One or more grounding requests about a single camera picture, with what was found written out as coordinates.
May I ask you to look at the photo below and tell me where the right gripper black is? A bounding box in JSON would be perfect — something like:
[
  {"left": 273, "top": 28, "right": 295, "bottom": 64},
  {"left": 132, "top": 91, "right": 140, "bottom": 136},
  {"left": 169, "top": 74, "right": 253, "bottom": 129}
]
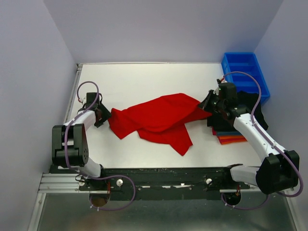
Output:
[{"left": 198, "top": 90, "right": 226, "bottom": 114}]

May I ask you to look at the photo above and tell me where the red t shirt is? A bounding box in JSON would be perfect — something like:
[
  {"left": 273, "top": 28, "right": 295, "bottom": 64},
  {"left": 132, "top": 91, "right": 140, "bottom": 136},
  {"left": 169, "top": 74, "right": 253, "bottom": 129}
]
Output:
[
  {"left": 108, "top": 93, "right": 211, "bottom": 156},
  {"left": 212, "top": 127, "right": 217, "bottom": 136}
]

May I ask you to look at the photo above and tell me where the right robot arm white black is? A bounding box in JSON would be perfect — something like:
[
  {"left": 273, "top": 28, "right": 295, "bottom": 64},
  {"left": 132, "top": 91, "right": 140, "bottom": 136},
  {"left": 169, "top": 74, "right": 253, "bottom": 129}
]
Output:
[{"left": 198, "top": 82, "right": 301, "bottom": 195}]

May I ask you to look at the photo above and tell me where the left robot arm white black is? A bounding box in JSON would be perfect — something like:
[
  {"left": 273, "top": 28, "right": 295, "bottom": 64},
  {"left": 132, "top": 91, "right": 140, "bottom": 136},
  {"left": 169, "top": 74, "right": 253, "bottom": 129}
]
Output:
[{"left": 51, "top": 92, "right": 111, "bottom": 190}]

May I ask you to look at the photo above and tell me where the red folded t shirt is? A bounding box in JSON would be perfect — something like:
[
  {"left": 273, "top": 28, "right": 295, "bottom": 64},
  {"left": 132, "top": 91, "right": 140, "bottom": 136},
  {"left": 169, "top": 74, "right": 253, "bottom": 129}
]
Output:
[{"left": 212, "top": 127, "right": 217, "bottom": 136}]

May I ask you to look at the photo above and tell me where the black folded t shirt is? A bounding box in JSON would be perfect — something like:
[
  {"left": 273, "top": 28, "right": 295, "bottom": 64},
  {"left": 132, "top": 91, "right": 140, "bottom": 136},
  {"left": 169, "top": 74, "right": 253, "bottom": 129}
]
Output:
[{"left": 205, "top": 90, "right": 269, "bottom": 133}]

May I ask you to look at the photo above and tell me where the blue plastic bin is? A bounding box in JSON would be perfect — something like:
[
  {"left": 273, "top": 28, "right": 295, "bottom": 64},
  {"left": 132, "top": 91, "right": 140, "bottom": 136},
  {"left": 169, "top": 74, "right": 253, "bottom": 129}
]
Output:
[{"left": 221, "top": 52, "right": 270, "bottom": 104}]

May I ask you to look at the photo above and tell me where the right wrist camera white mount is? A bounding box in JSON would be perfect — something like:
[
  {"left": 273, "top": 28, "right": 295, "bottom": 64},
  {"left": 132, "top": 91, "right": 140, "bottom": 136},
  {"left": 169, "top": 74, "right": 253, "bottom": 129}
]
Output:
[{"left": 217, "top": 77, "right": 227, "bottom": 90}]

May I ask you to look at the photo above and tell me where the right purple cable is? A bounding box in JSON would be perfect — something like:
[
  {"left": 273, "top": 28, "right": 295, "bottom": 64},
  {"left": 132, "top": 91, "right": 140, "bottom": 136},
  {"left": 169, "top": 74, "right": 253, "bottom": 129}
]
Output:
[{"left": 218, "top": 71, "right": 303, "bottom": 210}]

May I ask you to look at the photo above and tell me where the purple cable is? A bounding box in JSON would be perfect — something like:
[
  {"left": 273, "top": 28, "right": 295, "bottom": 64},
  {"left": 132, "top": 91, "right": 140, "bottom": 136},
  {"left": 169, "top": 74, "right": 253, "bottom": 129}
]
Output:
[
  {"left": 65, "top": 81, "right": 136, "bottom": 211},
  {"left": 218, "top": 71, "right": 303, "bottom": 210}
]

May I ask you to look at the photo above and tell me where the side aluminium table rail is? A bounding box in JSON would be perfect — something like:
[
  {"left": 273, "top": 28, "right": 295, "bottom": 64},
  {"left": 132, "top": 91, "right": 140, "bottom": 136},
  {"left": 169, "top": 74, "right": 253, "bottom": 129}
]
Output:
[{"left": 53, "top": 63, "right": 83, "bottom": 125}]

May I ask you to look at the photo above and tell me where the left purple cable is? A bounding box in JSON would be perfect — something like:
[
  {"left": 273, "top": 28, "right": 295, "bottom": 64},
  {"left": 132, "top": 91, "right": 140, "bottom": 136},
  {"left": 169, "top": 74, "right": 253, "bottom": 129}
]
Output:
[{"left": 65, "top": 81, "right": 136, "bottom": 211}]

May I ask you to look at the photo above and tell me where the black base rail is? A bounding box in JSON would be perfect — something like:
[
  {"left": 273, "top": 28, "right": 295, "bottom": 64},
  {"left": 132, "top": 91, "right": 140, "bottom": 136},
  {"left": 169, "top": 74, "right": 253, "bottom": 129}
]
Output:
[{"left": 49, "top": 165, "right": 249, "bottom": 202}]

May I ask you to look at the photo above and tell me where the left aluminium extrusion rail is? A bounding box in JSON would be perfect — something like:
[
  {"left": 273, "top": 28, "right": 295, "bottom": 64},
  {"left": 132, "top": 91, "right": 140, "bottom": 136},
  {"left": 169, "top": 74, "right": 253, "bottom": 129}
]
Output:
[{"left": 38, "top": 174, "right": 79, "bottom": 193}]

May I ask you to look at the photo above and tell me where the aluminium extrusion rail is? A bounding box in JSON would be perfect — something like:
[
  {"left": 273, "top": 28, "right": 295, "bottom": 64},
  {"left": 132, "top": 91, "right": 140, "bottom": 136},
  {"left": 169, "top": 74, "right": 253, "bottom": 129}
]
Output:
[
  {"left": 38, "top": 174, "right": 79, "bottom": 193},
  {"left": 220, "top": 187, "right": 295, "bottom": 193}
]

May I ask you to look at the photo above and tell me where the right aluminium extrusion rail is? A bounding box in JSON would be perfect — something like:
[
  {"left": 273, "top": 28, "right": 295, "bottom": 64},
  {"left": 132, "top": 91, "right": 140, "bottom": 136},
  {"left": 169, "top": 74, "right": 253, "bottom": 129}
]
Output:
[{"left": 220, "top": 187, "right": 295, "bottom": 193}]

